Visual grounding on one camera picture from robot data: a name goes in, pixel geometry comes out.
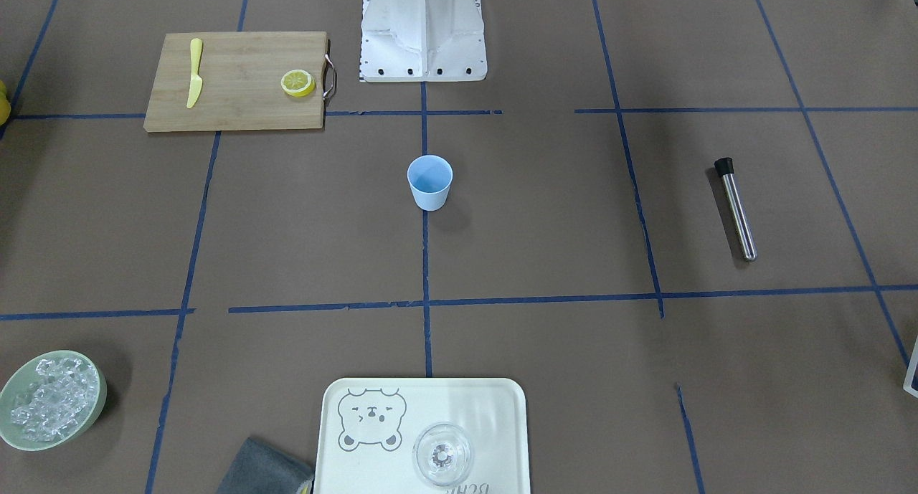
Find lemon slice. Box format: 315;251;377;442
280;69;316;98

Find steel muddler black tip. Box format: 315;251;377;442
714;157;758;262

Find light blue cup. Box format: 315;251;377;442
407;155;455;211

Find yellow whole lemon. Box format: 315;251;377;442
0;80;12;127

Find cream bear tray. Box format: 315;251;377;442
313;379;531;493

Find clear wine glass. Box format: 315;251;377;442
413;422;473;488

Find wooden cutting board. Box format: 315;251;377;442
143;32;333;133

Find yellow plastic knife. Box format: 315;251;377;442
186;37;203;109

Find grey folded cloth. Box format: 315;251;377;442
216;438;315;493

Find green bowl of ice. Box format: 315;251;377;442
1;350;108;452

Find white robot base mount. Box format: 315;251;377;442
359;0;488;82

